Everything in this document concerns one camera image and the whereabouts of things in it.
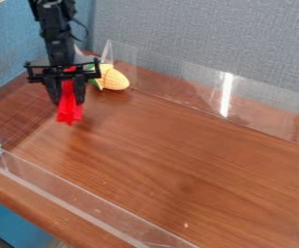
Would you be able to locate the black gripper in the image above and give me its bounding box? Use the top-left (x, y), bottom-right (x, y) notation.
top-left (24, 58), bottom-right (102, 105)

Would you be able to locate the clear acrylic panel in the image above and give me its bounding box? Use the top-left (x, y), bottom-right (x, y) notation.
top-left (102, 40), bottom-right (299, 144)
top-left (0, 144), bottom-right (198, 248)
top-left (0, 42), bottom-right (114, 90)

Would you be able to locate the clear acrylic back panel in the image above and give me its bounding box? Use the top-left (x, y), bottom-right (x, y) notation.
top-left (102, 40), bottom-right (299, 144)

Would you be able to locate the yellow green toy corn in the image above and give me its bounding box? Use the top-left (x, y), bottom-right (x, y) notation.
top-left (89, 63), bottom-right (130, 90)

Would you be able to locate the clear acrylic left panel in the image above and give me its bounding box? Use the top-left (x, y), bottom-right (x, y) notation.
top-left (0, 42), bottom-right (114, 90)

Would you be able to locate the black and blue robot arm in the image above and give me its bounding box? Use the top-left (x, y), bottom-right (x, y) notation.
top-left (24, 0), bottom-right (102, 105)

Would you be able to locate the clear acrylic front panel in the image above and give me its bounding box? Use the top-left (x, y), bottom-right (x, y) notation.
top-left (0, 144), bottom-right (198, 248)

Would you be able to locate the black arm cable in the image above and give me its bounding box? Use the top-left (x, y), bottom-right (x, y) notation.
top-left (69, 16), bottom-right (90, 43)

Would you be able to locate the red plastic bar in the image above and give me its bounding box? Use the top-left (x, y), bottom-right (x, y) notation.
top-left (56, 65), bottom-right (85, 126)

